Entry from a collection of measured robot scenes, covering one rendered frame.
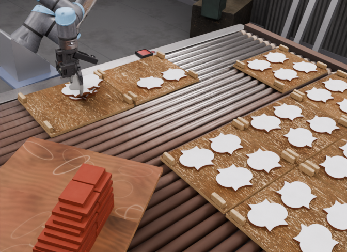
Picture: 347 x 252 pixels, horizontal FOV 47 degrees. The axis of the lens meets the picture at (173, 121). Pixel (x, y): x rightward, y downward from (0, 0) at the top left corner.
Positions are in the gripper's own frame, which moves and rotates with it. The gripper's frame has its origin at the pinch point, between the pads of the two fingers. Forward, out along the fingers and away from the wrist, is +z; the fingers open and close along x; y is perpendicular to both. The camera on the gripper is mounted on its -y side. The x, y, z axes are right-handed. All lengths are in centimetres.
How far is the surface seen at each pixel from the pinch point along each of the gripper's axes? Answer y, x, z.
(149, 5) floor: -240, -330, 102
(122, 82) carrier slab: -27.2, -10.4, 9.7
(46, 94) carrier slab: 9.1, -17.1, 9.6
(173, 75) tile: -53, -3, 9
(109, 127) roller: -5.8, 17.7, 11.8
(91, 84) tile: -8.3, -4.7, 2.8
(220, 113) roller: -56, 33, 12
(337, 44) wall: -338, -90, 85
